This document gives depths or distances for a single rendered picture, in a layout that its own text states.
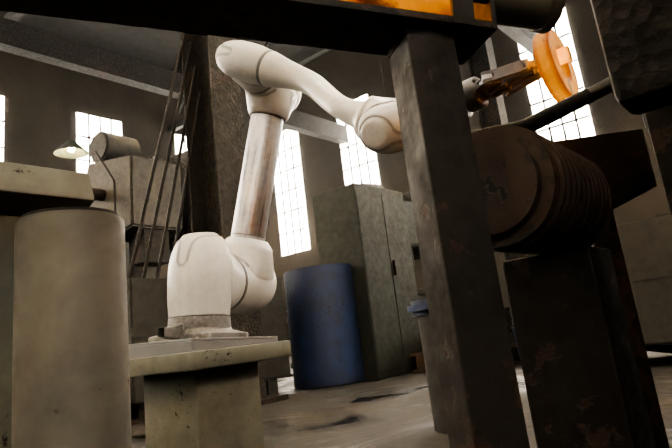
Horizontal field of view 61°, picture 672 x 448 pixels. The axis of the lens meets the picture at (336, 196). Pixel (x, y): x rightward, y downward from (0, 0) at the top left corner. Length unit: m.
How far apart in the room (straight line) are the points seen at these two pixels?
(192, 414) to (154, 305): 2.32
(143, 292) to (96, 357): 2.98
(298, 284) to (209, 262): 2.95
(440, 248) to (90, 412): 0.40
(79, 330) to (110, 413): 0.09
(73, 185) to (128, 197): 5.25
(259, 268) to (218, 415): 0.42
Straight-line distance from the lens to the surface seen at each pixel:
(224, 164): 3.88
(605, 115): 11.67
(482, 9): 0.62
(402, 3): 0.59
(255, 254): 1.63
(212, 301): 1.46
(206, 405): 1.40
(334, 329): 4.32
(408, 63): 0.56
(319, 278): 4.33
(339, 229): 4.57
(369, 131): 1.19
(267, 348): 1.45
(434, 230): 0.51
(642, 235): 3.39
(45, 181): 0.87
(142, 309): 3.64
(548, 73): 1.22
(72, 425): 0.68
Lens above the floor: 0.34
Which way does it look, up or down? 14 degrees up
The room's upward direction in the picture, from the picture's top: 7 degrees counter-clockwise
